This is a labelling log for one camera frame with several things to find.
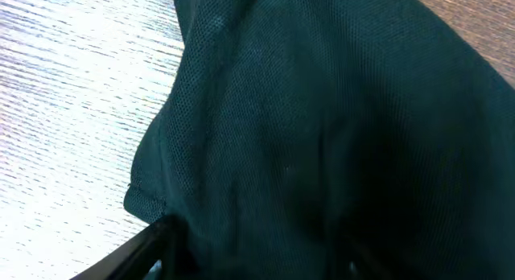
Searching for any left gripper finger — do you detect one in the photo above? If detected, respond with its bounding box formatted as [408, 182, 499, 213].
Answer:
[72, 215, 186, 280]

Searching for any black polo shirt with logo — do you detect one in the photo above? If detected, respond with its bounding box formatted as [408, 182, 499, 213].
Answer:
[124, 0, 514, 279]

